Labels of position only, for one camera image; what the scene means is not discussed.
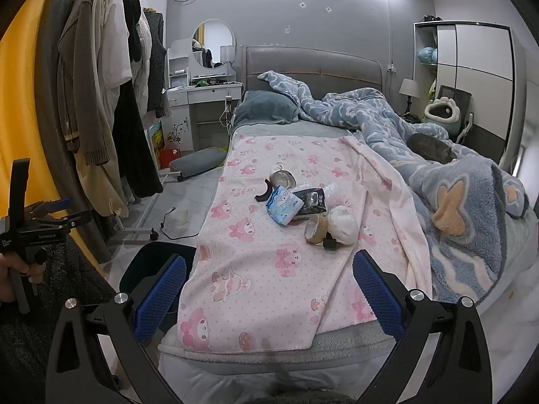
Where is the black chair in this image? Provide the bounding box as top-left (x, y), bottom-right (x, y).
top-left (434, 85), bottom-right (473, 137)

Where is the black curved plastic piece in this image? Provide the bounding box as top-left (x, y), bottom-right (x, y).
top-left (254, 179), bottom-right (274, 202)

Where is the white shirt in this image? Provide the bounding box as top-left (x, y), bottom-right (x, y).
top-left (95, 0), bottom-right (134, 93)

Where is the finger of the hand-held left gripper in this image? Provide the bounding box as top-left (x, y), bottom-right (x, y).
top-left (26, 199), bottom-right (92, 231)

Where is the dark grey knit top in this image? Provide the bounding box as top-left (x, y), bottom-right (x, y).
top-left (145, 10), bottom-right (170, 119)

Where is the black plastic packet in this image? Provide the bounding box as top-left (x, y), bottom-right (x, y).
top-left (291, 188), bottom-right (327, 222)

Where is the wide cardboard tape roll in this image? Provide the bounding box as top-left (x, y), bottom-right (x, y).
top-left (305, 214), bottom-right (330, 246)

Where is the yellow landscape painting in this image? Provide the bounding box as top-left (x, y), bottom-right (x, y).
top-left (147, 121), bottom-right (163, 153)

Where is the black cable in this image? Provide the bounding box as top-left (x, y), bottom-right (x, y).
top-left (160, 206), bottom-right (199, 240)

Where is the yellow curtain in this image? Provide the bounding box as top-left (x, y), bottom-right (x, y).
top-left (0, 0), bottom-right (87, 245)

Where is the cream sweater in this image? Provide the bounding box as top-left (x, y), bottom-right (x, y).
top-left (131, 10), bottom-right (153, 112)

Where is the beige coat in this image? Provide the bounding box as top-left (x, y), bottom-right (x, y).
top-left (75, 130), bottom-right (130, 220)

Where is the green plush cat bed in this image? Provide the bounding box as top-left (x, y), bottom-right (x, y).
top-left (423, 97), bottom-right (462, 139)

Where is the person's left hand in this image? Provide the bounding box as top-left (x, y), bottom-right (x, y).
top-left (0, 252), bottom-right (31, 304)

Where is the white wardrobe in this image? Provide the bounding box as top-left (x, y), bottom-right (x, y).
top-left (413, 21), bottom-right (527, 174)

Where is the round mirror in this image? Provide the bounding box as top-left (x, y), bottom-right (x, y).
top-left (192, 19), bottom-right (236, 70)

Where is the bedside lamp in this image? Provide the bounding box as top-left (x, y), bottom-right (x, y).
top-left (398, 78), bottom-right (421, 115)

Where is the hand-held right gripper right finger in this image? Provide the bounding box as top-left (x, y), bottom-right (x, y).
top-left (352, 249), bottom-right (493, 404)

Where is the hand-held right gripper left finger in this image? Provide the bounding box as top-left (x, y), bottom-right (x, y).
top-left (45, 254), bottom-right (187, 404)

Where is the black coat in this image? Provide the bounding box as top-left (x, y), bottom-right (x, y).
top-left (103, 0), bottom-right (165, 199)

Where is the red box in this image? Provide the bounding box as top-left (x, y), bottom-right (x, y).
top-left (157, 148), bottom-right (180, 170)

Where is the grey bed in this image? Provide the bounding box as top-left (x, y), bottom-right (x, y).
top-left (158, 45), bottom-right (539, 404)

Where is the grey pillow on bed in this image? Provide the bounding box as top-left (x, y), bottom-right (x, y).
top-left (233, 91), bottom-right (300, 127)

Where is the white table lamp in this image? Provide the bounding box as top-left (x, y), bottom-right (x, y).
top-left (219, 45), bottom-right (236, 83)

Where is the grey brown knit-cuff jacket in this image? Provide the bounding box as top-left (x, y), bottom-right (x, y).
top-left (57, 0), bottom-right (111, 167)

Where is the grey cushion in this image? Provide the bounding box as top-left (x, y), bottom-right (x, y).
top-left (168, 147), bottom-right (228, 180)

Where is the dark trash bin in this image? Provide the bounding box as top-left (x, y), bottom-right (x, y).
top-left (119, 242), bottom-right (197, 318)

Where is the person's left forearm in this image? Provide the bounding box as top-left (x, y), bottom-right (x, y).
top-left (0, 236), bottom-right (121, 404)

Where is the white clothes rack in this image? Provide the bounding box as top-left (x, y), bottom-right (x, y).
top-left (82, 0), bottom-right (183, 242)

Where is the grey cat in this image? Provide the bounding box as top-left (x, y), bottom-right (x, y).
top-left (405, 132), bottom-right (458, 165)

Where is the blue white tissue packet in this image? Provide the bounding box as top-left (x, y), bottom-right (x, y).
top-left (265, 186), bottom-right (302, 226)

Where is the white vanity desk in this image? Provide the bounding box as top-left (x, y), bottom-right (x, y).
top-left (167, 38), bottom-right (245, 153)

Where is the blue cloud pattern duvet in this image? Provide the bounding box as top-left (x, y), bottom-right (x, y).
top-left (257, 71), bottom-right (530, 304)

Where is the pink printed blanket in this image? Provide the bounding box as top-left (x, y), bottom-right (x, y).
top-left (177, 135), bottom-right (434, 353)

